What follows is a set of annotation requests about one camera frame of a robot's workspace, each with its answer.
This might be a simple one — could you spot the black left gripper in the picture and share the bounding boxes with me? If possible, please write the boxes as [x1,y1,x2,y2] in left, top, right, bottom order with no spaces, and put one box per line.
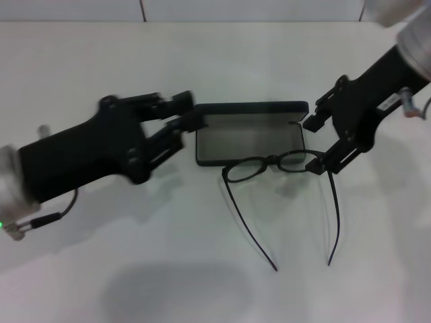
[18,89,209,205]

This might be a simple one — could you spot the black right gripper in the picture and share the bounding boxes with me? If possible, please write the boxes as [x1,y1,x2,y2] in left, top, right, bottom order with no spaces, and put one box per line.
[301,44,431,176]

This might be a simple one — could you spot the black glasses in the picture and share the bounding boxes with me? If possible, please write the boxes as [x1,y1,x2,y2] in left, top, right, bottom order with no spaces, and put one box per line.
[221,149,341,273]

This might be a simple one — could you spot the black glasses case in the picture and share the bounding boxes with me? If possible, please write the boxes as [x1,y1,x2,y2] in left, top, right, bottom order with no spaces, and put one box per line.
[193,100,310,168]

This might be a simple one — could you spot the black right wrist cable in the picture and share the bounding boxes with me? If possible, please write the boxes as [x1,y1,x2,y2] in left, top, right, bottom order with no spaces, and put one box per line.
[399,85,431,119]

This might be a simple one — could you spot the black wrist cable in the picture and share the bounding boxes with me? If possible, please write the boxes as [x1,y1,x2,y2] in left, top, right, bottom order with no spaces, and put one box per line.
[399,85,431,119]
[0,188,79,242]

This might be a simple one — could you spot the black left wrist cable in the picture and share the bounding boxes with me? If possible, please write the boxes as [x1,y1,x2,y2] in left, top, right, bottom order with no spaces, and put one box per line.
[0,188,79,242]

